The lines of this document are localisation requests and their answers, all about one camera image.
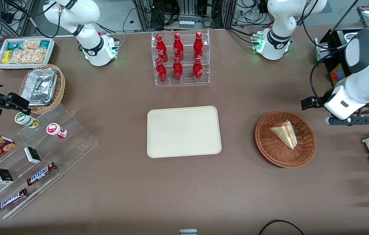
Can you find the oval tan wicker basket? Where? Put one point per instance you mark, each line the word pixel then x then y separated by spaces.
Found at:
pixel 61 88

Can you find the aluminium foil container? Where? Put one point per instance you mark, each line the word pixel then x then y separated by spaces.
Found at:
pixel 39 86

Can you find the teal snack packet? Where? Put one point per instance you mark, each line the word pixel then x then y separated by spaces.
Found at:
pixel 14 45
pixel 44 44

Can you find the aluminium profile frame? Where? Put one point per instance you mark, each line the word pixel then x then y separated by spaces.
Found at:
pixel 145 14

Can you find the round brown wicker basket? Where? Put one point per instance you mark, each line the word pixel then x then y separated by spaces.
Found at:
pixel 270 150

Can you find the clear acrylic bottle rack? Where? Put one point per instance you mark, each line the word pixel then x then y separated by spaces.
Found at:
pixel 187 80

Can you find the small grey white device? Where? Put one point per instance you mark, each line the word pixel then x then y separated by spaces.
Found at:
pixel 188 232

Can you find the Snickers chocolate bar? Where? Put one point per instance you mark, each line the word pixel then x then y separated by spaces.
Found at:
pixel 40 174
pixel 9 200

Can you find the yellow snack packet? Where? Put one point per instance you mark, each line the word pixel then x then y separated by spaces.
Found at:
pixel 6 57

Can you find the red cola bottle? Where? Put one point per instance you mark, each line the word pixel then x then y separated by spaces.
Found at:
pixel 197 71
pixel 177 71
pixel 161 72
pixel 161 49
pixel 198 45
pixel 178 47

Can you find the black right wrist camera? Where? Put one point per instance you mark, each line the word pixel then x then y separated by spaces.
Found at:
pixel 11 101

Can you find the small black box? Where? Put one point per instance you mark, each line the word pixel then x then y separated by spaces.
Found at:
pixel 32 155
pixel 3 176

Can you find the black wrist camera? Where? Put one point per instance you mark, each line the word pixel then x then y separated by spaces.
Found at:
pixel 11 101
pixel 311 102

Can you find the clear acrylic stepped display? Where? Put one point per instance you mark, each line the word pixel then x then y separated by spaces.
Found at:
pixel 73 143

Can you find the black food warmer case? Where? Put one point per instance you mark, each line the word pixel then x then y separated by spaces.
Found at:
pixel 337 44

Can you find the beige plastic tray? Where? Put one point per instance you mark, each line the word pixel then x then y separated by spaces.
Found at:
pixel 184 132

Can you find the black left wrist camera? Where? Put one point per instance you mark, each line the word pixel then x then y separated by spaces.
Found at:
pixel 311 102

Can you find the small rice cracker bag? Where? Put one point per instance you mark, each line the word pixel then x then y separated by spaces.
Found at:
pixel 31 44

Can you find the green white yogurt cup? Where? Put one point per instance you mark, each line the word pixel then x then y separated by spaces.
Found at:
pixel 25 119

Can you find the large rice cracker bag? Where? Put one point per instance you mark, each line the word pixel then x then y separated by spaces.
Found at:
pixel 27 56

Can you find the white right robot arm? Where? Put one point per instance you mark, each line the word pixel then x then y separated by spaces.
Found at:
pixel 94 49

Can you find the white power strip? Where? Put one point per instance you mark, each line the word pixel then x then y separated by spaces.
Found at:
pixel 187 23

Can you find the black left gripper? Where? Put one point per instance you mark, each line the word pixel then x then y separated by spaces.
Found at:
pixel 320 100

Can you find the red white yogurt cup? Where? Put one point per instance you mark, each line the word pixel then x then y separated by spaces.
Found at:
pixel 55 130

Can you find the triangle sandwich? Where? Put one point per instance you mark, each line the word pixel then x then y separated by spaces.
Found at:
pixel 285 133

